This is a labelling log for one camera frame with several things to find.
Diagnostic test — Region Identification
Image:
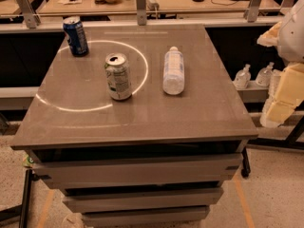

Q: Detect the right metal bracket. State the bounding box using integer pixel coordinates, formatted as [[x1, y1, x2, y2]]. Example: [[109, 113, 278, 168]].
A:
[[244, 0, 262, 23]]

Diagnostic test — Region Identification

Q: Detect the right sanitizer pump bottle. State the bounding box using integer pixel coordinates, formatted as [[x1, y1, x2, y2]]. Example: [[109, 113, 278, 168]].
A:
[[256, 62, 275, 87]]

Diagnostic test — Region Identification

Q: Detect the left metal bracket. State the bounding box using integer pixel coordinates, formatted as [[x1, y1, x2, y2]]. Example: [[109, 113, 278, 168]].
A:
[[16, 0, 41, 29]]

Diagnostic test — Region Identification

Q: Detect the grey drawer cabinet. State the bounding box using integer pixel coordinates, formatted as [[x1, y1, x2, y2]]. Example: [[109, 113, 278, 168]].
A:
[[12, 25, 257, 227]]

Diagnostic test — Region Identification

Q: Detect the white power strip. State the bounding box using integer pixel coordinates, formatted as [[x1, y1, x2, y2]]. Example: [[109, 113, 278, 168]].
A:
[[146, 0, 159, 10]]

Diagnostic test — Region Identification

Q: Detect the clear plastic water bottle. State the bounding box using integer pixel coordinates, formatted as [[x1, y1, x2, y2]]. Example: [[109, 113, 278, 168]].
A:
[[162, 47, 184, 95]]

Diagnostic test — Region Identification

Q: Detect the metal bracket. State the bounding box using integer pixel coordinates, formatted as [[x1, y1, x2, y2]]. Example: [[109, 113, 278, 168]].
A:
[[136, 0, 146, 26], [244, 0, 262, 23], [16, 0, 41, 29]]

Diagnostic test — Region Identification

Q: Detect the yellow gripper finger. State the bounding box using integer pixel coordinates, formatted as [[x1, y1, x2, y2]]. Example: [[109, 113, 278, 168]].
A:
[[259, 63, 304, 128], [256, 22, 281, 47]]

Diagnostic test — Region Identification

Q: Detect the blue soda can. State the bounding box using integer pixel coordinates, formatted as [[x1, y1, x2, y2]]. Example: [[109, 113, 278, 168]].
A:
[[63, 16, 89, 56]]

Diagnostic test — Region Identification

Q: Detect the left sanitizer pump bottle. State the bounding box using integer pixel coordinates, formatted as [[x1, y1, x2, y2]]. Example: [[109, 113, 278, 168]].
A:
[[234, 64, 251, 89]]

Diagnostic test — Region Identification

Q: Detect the green and white soda can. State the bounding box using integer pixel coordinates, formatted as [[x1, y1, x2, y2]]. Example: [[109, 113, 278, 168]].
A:
[[104, 53, 132, 101]]

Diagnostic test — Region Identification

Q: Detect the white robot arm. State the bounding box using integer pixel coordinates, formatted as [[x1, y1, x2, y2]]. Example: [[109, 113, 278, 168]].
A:
[[257, 0, 304, 127]]

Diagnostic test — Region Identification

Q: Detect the middle metal bracket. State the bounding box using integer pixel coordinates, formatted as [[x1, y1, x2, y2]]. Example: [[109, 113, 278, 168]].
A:
[[136, 0, 146, 26]]

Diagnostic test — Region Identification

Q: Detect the sanitizer pump bottle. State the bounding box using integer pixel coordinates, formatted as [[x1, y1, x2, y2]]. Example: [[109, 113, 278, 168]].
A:
[[256, 62, 275, 87], [234, 64, 251, 89]]

